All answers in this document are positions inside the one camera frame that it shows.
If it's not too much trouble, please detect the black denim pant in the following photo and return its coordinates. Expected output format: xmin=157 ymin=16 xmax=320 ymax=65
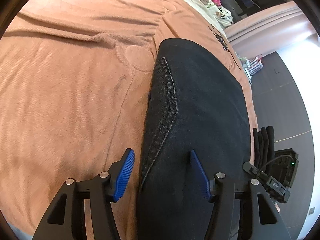
xmin=136 ymin=38 xmax=251 ymax=239

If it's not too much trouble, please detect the right hand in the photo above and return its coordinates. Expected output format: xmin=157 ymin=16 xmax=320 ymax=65
xmin=274 ymin=202 xmax=280 ymax=213

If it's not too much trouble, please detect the stack of black clothes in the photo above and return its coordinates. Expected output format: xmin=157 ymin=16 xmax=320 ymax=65
xmin=253 ymin=126 xmax=275 ymax=174

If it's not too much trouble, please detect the clear storage organizer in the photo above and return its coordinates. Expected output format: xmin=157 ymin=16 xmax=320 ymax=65
xmin=240 ymin=54 xmax=263 ymax=83

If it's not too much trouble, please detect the orange fleece blanket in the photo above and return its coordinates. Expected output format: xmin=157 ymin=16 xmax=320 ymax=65
xmin=1 ymin=0 xmax=258 ymax=235

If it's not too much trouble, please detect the pink curtain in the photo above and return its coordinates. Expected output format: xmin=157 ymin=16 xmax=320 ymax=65
xmin=225 ymin=1 xmax=316 ymax=59

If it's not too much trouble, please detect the cream patterned bedsheet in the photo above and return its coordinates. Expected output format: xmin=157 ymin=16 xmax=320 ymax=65
xmin=184 ymin=0 xmax=234 ymax=30

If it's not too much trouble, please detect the black cable on bed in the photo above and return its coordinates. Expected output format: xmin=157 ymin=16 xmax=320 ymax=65
xmin=208 ymin=23 xmax=242 ymax=71

